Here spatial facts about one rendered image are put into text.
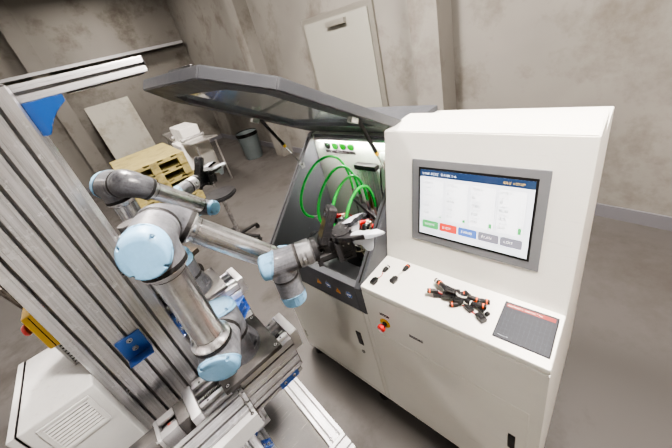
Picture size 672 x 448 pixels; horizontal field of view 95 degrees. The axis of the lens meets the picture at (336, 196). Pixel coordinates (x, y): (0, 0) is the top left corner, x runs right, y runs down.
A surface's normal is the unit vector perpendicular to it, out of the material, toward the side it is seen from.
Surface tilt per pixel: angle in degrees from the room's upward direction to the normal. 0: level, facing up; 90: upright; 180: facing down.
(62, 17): 90
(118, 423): 90
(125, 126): 75
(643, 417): 0
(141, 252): 82
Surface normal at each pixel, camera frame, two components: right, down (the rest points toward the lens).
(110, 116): 0.57, -0.01
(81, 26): 0.65, 0.22
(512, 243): -0.68, 0.28
